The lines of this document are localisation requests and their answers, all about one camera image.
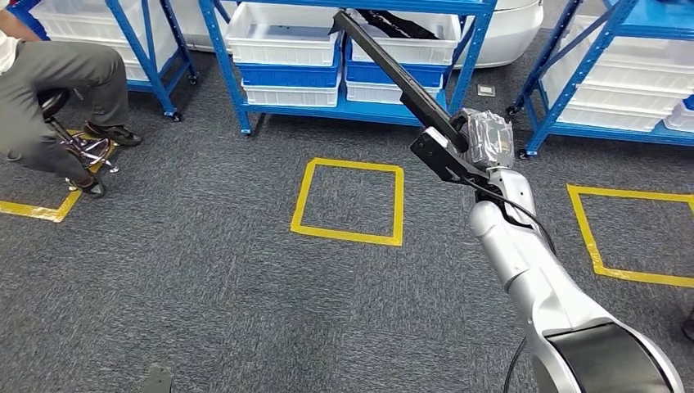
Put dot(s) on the black right wrist camera bracket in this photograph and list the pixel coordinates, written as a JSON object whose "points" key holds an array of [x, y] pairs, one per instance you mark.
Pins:
{"points": [[439, 154]]}

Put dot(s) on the small white storage bin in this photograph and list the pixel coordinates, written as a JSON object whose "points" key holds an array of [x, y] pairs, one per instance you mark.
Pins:
{"points": [[680, 119]]}

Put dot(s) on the white vehicle body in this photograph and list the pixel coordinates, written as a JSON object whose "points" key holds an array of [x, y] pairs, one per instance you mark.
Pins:
{"points": [[509, 32]]}

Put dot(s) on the black curved plastic strip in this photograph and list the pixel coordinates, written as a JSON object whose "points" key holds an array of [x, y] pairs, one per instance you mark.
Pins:
{"points": [[401, 26]]}

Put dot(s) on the blue metal shelf rack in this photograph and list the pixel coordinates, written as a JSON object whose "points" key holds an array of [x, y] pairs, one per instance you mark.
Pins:
{"points": [[157, 87], [612, 133], [347, 111]]}

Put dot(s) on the long black plastic part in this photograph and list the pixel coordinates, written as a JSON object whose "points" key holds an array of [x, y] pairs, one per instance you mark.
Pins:
{"points": [[390, 68]]}

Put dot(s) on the grey floor outlet plate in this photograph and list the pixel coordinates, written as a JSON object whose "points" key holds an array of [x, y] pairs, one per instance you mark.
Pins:
{"points": [[486, 90]]}

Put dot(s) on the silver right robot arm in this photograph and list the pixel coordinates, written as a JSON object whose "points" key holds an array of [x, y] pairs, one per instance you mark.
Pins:
{"points": [[542, 282]]}

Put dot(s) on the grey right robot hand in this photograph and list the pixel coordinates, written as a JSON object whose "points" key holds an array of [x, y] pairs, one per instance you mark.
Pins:
{"points": [[490, 138]]}

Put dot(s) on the large white storage bin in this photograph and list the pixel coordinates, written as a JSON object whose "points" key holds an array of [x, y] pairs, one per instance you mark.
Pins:
{"points": [[623, 89], [607, 116], [81, 21], [640, 54]]}

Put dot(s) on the chrome base stool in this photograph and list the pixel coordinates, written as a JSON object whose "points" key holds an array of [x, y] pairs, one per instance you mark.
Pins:
{"points": [[81, 149]]}

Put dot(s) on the dark left wrist camera bracket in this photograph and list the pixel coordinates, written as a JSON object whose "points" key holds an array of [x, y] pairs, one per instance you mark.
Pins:
{"points": [[157, 379]]}

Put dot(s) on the person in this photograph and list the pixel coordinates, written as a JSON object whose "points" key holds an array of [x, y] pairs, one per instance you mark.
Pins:
{"points": [[54, 70]]}

